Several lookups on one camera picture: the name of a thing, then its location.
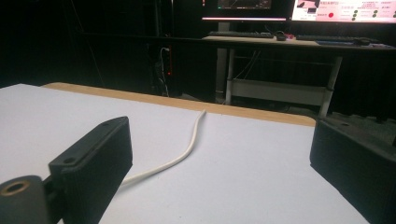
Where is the dark computer monitor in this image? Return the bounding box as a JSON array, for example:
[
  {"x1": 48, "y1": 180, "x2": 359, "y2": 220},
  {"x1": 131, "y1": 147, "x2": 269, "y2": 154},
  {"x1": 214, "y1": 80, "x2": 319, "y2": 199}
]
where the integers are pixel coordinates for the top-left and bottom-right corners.
[{"x1": 201, "y1": 0, "x2": 295, "y2": 22}]

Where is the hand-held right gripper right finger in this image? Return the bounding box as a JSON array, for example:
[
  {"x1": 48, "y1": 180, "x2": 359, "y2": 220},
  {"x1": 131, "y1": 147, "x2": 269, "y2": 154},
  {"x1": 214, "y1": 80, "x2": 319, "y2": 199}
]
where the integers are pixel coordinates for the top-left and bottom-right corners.
[{"x1": 309, "y1": 119, "x2": 396, "y2": 224}]

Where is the black keyboard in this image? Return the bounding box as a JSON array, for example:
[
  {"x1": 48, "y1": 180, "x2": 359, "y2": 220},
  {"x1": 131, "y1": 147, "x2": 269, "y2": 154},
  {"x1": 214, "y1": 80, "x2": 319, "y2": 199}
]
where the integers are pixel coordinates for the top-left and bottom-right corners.
[
  {"x1": 295, "y1": 34, "x2": 363, "y2": 43},
  {"x1": 207, "y1": 30, "x2": 275, "y2": 39}
]

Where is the white cable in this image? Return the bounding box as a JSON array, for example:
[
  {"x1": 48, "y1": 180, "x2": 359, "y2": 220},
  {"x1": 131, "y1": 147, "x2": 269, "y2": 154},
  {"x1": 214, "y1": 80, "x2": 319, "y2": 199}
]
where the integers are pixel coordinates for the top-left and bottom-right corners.
[{"x1": 120, "y1": 109, "x2": 207, "y2": 187}]

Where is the bright computer monitor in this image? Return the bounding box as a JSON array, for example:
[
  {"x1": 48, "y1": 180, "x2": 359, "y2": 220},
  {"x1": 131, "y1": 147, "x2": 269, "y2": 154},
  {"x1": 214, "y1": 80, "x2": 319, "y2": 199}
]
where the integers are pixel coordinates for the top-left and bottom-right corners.
[{"x1": 291, "y1": 0, "x2": 396, "y2": 24}]

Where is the white mat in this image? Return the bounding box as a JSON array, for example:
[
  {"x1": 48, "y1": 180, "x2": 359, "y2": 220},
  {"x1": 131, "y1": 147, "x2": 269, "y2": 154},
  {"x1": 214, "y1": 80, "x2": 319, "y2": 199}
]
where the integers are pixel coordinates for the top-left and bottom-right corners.
[{"x1": 0, "y1": 83, "x2": 372, "y2": 224}]

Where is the power strip with red light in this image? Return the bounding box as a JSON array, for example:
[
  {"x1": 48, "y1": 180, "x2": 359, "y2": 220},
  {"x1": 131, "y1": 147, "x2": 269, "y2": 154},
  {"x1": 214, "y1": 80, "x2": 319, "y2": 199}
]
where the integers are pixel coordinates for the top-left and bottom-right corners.
[{"x1": 160, "y1": 46, "x2": 174, "y2": 77}]

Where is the desk with white metal legs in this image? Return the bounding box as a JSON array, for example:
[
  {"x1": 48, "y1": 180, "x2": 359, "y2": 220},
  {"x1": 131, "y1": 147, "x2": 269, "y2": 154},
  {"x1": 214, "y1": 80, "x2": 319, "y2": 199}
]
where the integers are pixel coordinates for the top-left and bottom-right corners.
[{"x1": 201, "y1": 35, "x2": 396, "y2": 119}]

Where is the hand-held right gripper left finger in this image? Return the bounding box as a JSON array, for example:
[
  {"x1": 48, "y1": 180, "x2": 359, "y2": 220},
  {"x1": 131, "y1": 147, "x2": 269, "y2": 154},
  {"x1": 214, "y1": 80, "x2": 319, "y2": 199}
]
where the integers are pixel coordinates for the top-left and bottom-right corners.
[{"x1": 48, "y1": 116, "x2": 134, "y2": 224}]

